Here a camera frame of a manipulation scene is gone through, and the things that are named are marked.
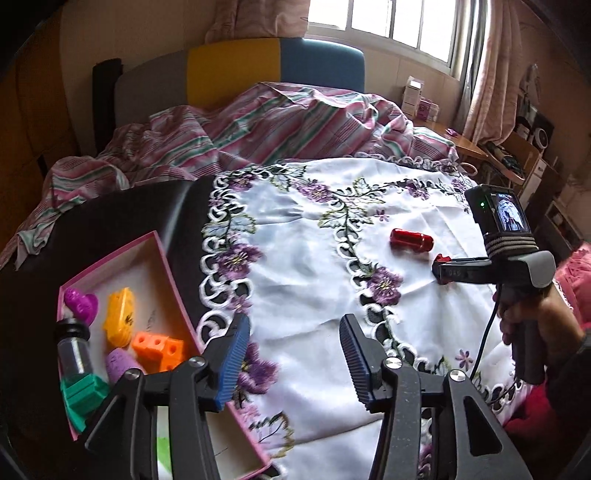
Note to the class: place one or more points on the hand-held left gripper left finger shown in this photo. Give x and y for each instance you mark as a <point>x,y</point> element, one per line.
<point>233,360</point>

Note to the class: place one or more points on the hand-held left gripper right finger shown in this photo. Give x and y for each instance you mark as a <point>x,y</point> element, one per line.
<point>358,360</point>

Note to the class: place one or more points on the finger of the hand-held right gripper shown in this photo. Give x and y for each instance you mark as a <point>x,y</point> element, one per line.
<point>466,272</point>

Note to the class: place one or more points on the red toy block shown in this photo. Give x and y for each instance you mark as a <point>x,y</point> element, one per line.
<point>443,257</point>

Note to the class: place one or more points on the red capsule toy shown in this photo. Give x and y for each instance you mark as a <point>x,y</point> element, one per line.
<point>411,240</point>

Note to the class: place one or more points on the orange block with holes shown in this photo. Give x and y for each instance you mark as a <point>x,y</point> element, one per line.
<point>159,348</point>

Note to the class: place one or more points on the pink cardboard box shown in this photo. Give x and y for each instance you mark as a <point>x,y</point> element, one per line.
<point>152,295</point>

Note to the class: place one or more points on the purple ridged cylinder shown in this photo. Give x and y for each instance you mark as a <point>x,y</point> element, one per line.
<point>120,364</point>

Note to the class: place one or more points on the yellow orange toy piece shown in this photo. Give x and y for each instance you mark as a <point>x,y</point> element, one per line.
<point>120,318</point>

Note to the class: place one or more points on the green ridged toy piece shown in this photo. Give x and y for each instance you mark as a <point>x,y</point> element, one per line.
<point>83,397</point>

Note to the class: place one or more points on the grey tube green cap toy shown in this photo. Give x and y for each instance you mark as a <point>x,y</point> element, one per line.
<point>71,346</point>

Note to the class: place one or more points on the person's right forearm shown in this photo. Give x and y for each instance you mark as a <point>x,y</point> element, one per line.
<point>570,374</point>

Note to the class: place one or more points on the person's right hand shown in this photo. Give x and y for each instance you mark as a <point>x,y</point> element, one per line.
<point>556,323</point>

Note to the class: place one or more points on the white embroidered floral tablecloth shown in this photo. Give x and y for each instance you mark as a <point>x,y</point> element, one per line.
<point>314,258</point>

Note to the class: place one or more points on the wooden nightstand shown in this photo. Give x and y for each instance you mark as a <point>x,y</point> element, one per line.
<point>452,145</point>

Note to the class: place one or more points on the small purple object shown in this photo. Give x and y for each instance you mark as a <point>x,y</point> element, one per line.
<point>455,133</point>

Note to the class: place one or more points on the black speaker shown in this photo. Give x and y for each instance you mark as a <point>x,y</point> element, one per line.
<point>538,131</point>

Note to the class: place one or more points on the small pink carton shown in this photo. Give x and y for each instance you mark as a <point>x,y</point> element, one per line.
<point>428,110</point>

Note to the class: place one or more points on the white carton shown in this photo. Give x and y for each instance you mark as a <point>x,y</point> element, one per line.
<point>412,94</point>

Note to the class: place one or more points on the beige patterned curtain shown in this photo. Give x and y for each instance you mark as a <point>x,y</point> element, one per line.
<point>258,21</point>
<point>489,69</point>

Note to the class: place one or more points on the pink green striped bedsheet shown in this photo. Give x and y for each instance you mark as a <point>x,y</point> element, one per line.
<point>231,134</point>

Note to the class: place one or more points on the grey yellow blue headboard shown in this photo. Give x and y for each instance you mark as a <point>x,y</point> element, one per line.
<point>231,69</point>

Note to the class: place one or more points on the brown wooden wardrobe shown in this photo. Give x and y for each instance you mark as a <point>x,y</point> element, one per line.
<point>32,120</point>

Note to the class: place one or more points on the window with white frame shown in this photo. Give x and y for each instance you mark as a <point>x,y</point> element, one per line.
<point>392,27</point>

